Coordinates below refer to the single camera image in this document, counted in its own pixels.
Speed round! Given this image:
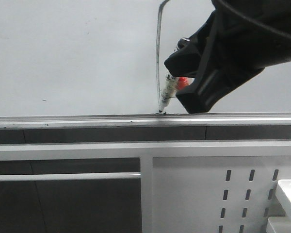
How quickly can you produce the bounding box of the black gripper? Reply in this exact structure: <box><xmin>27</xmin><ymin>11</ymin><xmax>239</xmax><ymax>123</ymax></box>
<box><xmin>164</xmin><ymin>0</ymin><xmax>291</xmax><ymax>113</ymax></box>

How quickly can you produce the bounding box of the red round magnet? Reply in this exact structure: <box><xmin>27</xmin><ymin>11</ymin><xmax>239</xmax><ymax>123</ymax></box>
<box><xmin>176</xmin><ymin>77</ymin><xmax>194</xmax><ymax>91</ymax></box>

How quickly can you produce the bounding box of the white black whiteboard marker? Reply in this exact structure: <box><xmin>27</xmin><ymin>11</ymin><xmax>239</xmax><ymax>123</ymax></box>
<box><xmin>158</xmin><ymin>74</ymin><xmax>178</xmax><ymax>113</ymax></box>

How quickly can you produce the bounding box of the white whiteboard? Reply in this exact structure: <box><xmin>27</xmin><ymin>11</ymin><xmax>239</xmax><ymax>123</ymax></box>
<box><xmin>0</xmin><ymin>0</ymin><xmax>291</xmax><ymax>129</ymax></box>

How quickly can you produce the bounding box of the white perforated pegboard panel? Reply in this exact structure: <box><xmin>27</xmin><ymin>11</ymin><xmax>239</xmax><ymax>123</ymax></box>
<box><xmin>153</xmin><ymin>156</ymin><xmax>291</xmax><ymax>233</ymax></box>

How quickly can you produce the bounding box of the white plastic marker tray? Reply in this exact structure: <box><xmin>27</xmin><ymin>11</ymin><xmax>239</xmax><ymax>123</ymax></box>
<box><xmin>275</xmin><ymin>179</ymin><xmax>291</xmax><ymax>221</ymax></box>

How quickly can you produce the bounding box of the lower white plastic tray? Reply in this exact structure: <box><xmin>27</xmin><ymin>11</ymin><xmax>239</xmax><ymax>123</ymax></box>
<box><xmin>266</xmin><ymin>216</ymin><xmax>290</xmax><ymax>233</ymax></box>

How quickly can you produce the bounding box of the white metal stand frame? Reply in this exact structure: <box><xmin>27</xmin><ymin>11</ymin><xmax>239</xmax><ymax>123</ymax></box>
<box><xmin>0</xmin><ymin>141</ymin><xmax>291</xmax><ymax>233</ymax></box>

